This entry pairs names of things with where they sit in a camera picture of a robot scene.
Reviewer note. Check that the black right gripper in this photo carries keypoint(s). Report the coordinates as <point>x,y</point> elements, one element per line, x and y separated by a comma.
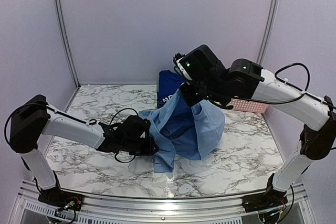
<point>190,98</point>

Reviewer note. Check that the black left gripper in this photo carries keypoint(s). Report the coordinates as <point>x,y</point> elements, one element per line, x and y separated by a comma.
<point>148,149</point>

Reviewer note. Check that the royal blue printed t-shirt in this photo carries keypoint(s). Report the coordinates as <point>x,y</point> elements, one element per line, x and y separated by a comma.
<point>167,84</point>

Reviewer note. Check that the light blue shirt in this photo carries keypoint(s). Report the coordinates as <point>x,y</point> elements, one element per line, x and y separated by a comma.
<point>178,129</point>

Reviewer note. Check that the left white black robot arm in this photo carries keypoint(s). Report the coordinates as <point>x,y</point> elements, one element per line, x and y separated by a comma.
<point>37,117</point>

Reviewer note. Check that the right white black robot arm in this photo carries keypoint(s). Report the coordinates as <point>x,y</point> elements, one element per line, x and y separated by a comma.
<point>207,79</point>

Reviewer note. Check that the pink perforated plastic basket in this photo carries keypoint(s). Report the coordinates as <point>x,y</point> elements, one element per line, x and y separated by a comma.
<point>248,106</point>

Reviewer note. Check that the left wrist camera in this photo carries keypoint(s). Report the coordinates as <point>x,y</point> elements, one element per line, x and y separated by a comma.
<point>134,126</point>

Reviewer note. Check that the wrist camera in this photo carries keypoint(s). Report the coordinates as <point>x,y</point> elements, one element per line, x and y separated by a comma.
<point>200,64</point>
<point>134,126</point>

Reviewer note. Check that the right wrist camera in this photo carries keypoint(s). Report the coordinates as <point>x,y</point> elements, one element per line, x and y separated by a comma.
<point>200,64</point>

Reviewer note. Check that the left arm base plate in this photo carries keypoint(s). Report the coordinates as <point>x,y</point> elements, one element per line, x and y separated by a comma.
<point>66,200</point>

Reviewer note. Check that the aluminium front rail frame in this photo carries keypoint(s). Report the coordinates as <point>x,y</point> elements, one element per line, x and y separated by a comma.
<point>116,209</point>

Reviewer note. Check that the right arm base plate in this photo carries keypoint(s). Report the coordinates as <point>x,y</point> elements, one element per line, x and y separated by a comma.
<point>257,202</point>

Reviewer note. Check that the right aluminium corner post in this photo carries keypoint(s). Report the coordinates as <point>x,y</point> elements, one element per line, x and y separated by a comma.
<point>272,13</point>

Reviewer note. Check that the aluminium corner post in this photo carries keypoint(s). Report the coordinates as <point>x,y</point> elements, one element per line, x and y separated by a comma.
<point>272,13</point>
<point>66,44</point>

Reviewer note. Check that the left aluminium corner post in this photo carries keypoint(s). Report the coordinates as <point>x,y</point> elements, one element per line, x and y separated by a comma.
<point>66,44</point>

